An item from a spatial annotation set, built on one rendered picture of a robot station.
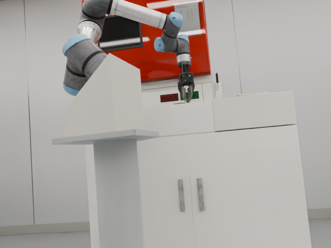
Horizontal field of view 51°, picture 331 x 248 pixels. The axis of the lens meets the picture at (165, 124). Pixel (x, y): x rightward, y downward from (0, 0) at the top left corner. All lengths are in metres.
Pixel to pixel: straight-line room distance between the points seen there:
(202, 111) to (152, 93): 0.74
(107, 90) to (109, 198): 0.37
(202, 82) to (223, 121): 0.71
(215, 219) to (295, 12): 2.86
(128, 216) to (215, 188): 0.47
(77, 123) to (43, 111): 2.96
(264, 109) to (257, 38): 2.35
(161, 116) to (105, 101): 0.45
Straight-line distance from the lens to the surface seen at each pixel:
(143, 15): 1.74
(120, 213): 1.23
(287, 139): 1.58
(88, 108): 1.22
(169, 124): 1.57
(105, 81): 1.21
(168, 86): 2.24
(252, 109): 1.57
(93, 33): 1.71
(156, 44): 1.84
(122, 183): 1.23
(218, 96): 1.85
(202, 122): 1.56
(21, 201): 4.32
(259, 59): 3.81
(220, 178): 1.55
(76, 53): 1.37
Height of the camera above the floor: 0.72
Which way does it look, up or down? 5 degrees up
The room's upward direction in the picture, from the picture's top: 5 degrees counter-clockwise
